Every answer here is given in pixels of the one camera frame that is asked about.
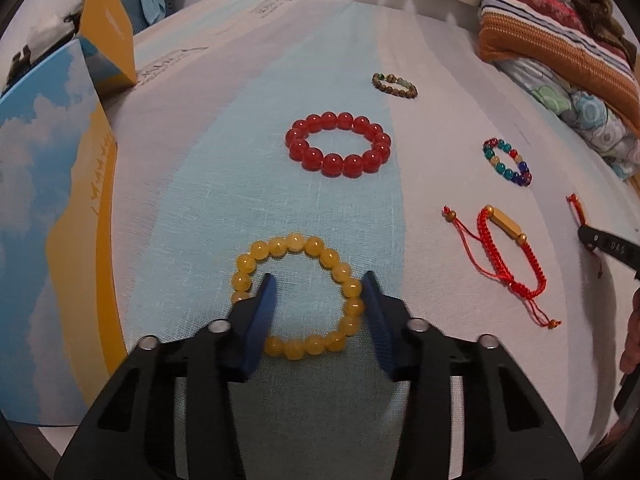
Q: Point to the brown fuzzy blanket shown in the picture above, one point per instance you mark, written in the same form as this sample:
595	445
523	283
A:
600	5

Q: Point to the striped pillow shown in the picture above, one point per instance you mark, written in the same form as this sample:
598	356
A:
550	45

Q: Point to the floral quilt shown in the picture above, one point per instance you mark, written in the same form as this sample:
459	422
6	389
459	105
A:
590	110

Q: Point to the white plastic bag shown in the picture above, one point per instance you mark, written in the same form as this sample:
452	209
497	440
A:
47	32

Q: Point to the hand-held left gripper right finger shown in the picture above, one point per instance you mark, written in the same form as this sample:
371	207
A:
375	310

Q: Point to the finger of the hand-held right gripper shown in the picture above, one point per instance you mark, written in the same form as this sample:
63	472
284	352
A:
607	245

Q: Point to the blue cloth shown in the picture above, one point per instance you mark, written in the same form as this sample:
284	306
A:
150	2

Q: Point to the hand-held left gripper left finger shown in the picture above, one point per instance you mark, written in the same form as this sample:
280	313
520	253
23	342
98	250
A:
260	320

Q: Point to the blue yellow cardboard box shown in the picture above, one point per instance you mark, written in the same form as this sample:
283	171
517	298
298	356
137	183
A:
40	210

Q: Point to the person's right hand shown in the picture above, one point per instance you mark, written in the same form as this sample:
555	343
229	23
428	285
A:
632	340

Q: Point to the blue suitcase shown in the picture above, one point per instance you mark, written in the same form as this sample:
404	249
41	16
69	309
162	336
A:
125	7

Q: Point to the pale striped bed sheet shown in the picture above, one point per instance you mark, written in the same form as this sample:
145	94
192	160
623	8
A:
350	200

